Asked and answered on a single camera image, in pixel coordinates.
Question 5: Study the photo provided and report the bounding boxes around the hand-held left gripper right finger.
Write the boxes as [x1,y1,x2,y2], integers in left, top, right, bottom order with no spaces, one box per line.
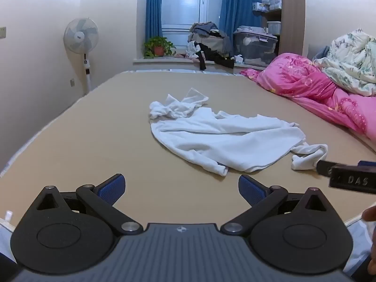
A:
[220,174,327,235]

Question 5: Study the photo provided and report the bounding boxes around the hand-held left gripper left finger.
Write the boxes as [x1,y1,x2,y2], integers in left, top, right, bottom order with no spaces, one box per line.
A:
[37,174,143,235]

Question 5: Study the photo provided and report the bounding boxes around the white long-sleeved garment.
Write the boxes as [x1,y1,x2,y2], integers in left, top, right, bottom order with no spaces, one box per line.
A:
[148,87,329,177]

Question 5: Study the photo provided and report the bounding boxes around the pile of clothes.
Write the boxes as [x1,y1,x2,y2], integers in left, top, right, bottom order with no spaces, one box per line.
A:
[186,22,236,71]

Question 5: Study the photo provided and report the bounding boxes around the person's right hand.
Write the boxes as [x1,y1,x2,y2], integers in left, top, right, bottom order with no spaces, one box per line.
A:
[362,207,376,223]

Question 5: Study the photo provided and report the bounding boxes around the pink floral quilt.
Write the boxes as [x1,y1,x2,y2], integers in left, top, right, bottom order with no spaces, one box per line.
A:
[240,52,376,140]

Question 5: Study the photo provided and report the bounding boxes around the white floral quilt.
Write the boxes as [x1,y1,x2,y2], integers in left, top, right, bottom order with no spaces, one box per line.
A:
[313,29,376,97]

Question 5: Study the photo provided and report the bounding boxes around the blue pillow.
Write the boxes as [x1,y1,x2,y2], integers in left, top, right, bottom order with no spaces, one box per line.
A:
[312,46,330,62]

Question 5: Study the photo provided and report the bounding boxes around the clear plastic storage box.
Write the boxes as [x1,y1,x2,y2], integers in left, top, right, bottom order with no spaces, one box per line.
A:
[233,26,278,67]

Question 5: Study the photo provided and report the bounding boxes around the potted green plant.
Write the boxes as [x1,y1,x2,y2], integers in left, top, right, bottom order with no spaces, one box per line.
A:
[143,36,177,59]

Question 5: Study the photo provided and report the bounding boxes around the white plastic basket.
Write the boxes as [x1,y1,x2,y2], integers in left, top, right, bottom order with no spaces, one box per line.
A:
[266,21,282,36]

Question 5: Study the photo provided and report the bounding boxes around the white standing fan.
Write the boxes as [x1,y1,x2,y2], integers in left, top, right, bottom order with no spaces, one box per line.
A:
[63,18,99,95]

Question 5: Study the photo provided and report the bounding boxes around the wooden shelf unit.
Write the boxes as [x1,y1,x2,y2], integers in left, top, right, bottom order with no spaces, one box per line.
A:
[261,0,306,57]

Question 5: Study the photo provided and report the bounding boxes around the stack of white boxes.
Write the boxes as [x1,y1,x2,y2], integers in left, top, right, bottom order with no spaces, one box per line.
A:
[252,0,283,13]

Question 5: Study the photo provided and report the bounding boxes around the window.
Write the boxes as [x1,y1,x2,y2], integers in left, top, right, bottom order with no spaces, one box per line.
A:
[161,0,224,33]

